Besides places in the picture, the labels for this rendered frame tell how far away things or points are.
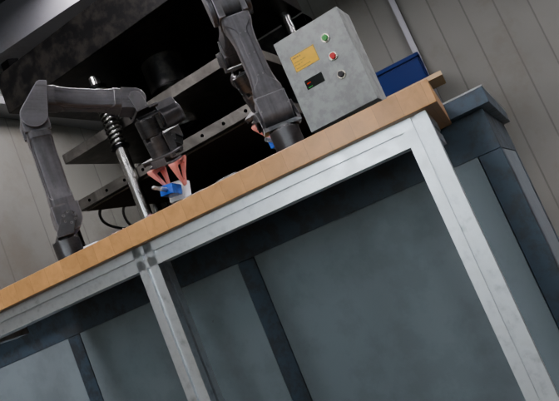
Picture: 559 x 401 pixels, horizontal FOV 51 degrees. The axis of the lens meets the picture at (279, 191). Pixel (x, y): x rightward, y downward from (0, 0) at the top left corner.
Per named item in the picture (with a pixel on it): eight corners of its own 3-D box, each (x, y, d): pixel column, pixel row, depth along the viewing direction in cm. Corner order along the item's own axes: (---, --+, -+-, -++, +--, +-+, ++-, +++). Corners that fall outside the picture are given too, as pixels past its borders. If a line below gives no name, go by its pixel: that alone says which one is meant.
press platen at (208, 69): (245, 52, 240) (241, 42, 241) (65, 164, 285) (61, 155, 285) (309, 74, 304) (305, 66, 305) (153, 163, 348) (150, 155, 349)
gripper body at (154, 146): (155, 162, 162) (144, 138, 161) (185, 151, 158) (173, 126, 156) (144, 170, 157) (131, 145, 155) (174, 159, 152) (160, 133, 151)
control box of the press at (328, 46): (499, 369, 205) (333, 3, 224) (420, 392, 217) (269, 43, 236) (503, 351, 225) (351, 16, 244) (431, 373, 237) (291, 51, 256)
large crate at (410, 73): (433, 84, 419) (422, 61, 421) (428, 76, 385) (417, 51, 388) (373, 113, 433) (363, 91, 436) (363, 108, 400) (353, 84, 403)
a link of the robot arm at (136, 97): (180, 126, 164) (157, 91, 164) (187, 114, 156) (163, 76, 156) (145, 144, 158) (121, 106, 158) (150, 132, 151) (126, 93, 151)
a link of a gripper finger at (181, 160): (177, 185, 163) (162, 155, 161) (197, 178, 160) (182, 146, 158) (165, 195, 157) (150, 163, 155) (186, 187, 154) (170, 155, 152)
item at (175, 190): (160, 195, 148) (158, 175, 149) (145, 200, 150) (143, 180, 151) (192, 199, 160) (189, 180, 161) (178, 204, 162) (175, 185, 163)
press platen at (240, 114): (265, 106, 235) (260, 95, 235) (77, 212, 279) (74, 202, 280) (328, 117, 302) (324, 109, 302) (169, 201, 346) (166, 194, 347)
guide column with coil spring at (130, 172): (199, 347, 248) (93, 74, 265) (189, 350, 250) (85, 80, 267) (205, 343, 253) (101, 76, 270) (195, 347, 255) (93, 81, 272)
